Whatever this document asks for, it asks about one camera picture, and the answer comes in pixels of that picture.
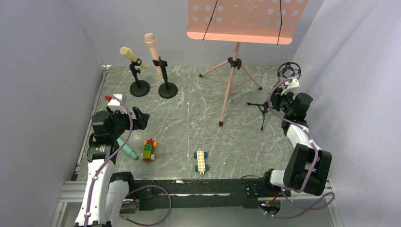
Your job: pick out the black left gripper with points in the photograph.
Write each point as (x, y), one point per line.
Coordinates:
(132, 118)

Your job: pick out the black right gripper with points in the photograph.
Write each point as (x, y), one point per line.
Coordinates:
(278, 100)

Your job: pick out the black shock mount stand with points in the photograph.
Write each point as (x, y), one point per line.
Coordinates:
(285, 72)

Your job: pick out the mint green toy microphone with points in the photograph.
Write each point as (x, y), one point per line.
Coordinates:
(127, 149)

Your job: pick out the black round-base mic stand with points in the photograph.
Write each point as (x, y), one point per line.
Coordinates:
(167, 90)

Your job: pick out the yellow toy microphone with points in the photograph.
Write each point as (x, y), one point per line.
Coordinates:
(127, 53)

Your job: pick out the pink toy microphone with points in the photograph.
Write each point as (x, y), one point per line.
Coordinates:
(151, 42)

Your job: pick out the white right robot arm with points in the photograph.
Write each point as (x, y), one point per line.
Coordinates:
(308, 167)

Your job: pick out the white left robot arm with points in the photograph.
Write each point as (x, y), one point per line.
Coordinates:
(105, 189)

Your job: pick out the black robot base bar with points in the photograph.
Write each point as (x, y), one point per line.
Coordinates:
(201, 193)

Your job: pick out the pink music stand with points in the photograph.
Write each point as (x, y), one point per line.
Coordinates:
(243, 21)

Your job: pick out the colourful toy brick car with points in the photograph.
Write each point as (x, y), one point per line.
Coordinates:
(148, 150)

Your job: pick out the white blue toy brick car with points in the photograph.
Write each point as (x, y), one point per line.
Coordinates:
(201, 166)

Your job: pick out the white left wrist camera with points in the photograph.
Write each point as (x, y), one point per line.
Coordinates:
(115, 105)

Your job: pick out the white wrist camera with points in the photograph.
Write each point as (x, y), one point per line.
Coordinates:
(115, 105)
(290, 86)

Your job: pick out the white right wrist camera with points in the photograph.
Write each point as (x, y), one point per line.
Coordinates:
(290, 86)

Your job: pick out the aluminium frame rail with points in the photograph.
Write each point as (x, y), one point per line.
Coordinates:
(60, 214)

